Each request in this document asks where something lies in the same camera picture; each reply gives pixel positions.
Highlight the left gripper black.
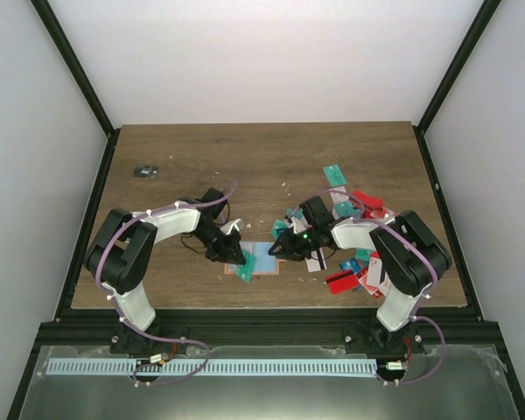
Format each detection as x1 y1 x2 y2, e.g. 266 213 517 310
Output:
193 224 246 266

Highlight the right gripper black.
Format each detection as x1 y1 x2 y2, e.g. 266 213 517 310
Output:
269 227 320 262

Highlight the teal VIP card front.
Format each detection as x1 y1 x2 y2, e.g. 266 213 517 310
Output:
235 250 256 284

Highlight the teal vip card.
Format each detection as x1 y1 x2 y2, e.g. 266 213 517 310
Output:
235 250 256 284
270 220 289 239

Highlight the pink leather card holder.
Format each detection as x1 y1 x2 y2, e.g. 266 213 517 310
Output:
224 241 280 283

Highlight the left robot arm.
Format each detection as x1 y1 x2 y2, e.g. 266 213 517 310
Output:
83 183 247 354

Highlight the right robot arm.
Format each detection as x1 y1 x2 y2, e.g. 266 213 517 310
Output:
269 192 452 353

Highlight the teal VIP card lower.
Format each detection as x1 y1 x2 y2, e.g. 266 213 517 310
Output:
270 220 289 239

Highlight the white stripe card right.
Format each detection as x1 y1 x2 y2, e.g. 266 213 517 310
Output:
305 248 327 272

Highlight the red card black stripe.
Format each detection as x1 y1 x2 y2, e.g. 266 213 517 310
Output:
325 269 360 295

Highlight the dark blue card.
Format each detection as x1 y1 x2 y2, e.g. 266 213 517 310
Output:
339 258 361 273

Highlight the white floral card upper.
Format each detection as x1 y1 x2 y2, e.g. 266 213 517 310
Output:
329 186 349 204

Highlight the teal card far top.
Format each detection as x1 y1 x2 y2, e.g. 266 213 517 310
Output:
323 164 347 187

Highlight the red white card bottom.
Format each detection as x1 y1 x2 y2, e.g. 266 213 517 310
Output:
360 253 382 298

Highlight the red card top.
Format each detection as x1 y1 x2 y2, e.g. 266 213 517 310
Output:
353 190 383 210

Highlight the small black tag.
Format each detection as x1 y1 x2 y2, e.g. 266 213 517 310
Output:
133 165 159 178

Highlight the light blue slotted strip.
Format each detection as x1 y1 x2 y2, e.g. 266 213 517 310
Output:
45 358 377 378

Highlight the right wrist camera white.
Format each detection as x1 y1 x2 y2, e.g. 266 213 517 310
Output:
285 215 307 235

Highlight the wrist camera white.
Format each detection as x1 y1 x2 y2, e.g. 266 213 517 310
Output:
285 215 307 235
220 219 245 235

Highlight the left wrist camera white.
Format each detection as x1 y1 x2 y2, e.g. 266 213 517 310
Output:
220 219 245 235

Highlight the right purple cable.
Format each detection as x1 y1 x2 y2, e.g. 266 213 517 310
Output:
288 188 447 388

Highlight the purple cable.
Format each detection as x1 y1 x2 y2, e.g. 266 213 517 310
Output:
94 179 239 389
288 188 447 388

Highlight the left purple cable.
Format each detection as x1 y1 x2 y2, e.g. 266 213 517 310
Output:
94 179 239 389

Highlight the black aluminium front rail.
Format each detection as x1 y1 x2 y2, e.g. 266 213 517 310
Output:
36 307 503 351

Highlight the left frame post black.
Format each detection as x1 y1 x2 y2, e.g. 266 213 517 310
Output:
31 0 116 137

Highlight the frame post black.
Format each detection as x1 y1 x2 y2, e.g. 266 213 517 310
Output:
31 0 116 137
414 0 501 136

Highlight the right frame post black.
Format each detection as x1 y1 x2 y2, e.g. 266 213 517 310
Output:
414 0 501 136

